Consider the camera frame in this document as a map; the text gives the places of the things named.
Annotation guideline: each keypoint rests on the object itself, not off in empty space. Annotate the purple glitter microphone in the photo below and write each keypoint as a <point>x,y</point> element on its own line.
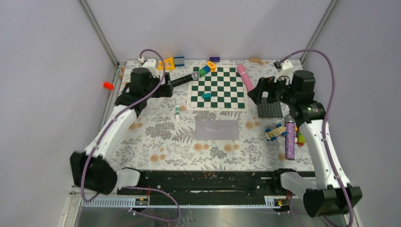
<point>290,137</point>

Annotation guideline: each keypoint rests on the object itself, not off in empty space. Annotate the green white chessboard mat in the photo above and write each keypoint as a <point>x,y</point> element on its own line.
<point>227,90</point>

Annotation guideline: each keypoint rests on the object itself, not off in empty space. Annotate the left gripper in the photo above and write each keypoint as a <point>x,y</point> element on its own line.
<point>165,91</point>

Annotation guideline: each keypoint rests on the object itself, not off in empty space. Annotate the colourful block chain toy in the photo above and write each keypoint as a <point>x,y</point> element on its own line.
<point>209,67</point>

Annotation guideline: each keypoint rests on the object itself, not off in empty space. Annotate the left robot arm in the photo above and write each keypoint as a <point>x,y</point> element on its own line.
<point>91,168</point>

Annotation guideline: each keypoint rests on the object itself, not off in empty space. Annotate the orange cap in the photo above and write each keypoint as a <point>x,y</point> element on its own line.
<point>108,85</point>

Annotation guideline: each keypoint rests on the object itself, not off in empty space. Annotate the black toy microphone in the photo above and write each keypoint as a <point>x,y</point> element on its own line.
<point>195,75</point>

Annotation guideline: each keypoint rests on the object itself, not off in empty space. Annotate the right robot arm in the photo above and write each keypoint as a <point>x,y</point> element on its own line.
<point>332,194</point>

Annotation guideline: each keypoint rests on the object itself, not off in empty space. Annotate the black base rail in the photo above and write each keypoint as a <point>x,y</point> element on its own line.
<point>208,187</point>

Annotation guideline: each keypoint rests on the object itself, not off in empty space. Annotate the grey lego baseplate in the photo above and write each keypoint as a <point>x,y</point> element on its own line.
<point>269,110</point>

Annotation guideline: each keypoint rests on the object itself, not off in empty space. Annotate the small green white bottle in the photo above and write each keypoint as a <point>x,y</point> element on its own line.
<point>177,112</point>

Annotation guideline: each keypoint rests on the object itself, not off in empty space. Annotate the rainbow lego stack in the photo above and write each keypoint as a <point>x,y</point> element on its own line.
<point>300,141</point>

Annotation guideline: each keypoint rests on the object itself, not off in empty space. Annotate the yellow triangle toy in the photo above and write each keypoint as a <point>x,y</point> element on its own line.
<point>167,64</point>

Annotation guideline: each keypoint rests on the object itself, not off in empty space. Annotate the floral table cloth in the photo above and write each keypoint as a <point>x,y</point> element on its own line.
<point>157,141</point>

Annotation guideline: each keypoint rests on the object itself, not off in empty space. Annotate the beige toy car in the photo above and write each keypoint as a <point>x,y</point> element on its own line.
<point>271,134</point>

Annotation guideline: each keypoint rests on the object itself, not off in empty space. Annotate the blue lego brick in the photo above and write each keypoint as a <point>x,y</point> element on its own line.
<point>179,61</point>

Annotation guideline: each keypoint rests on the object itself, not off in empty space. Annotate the teal cube block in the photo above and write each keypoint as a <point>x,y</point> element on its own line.
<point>206,96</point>

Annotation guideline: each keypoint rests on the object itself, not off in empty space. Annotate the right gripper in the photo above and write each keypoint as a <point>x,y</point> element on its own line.
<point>265,84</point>

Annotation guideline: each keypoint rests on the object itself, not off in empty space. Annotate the wooden cylinder block right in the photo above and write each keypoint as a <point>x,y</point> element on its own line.
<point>256,60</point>

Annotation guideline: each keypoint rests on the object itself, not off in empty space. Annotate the purple lego brick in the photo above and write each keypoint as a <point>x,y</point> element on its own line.
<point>214,59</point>

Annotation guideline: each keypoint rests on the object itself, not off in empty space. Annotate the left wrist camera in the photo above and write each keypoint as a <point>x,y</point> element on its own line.
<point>150,64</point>

